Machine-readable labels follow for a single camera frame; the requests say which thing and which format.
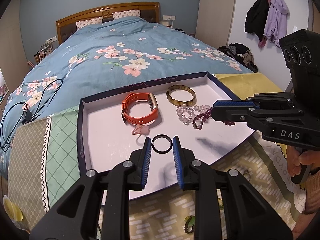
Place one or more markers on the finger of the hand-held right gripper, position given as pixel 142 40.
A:
pixel 230 113
pixel 232 103

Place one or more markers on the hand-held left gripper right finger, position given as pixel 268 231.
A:
pixel 178 165

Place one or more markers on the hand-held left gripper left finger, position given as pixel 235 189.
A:
pixel 147 162

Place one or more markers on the pink hair clip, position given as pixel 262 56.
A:
pixel 140 130

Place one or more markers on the orange wrist watch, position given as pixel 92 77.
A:
pixel 140 118

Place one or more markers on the navy cardboard box lid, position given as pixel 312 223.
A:
pixel 105 130

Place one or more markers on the amber bangle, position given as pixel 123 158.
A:
pixel 172 100

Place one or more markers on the person's right forearm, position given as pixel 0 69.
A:
pixel 312 195

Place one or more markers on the person's right hand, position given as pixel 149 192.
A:
pixel 296 161

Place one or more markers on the dark pile of clothes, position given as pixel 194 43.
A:
pixel 240 55

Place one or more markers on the pink hanging garment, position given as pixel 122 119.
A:
pixel 261 42

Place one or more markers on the purple jacket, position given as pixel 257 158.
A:
pixel 277 20

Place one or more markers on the black jacket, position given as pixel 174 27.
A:
pixel 256 17

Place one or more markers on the patterned patchwork cloth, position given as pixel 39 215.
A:
pixel 57 155

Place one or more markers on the beige wardrobe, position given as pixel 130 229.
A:
pixel 215 10

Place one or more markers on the bed with blue floral duvet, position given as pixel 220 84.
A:
pixel 125 47

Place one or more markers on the dotted pillow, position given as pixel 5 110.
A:
pixel 126 14
pixel 87 23

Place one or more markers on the yellow plastic cup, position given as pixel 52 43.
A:
pixel 11 208

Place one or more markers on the nightstand bottles and organizer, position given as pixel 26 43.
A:
pixel 43 52

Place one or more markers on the wooden bed headboard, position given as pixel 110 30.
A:
pixel 100 8

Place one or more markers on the white wall socket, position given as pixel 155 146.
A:
pixel 51 39
pixel 168 17

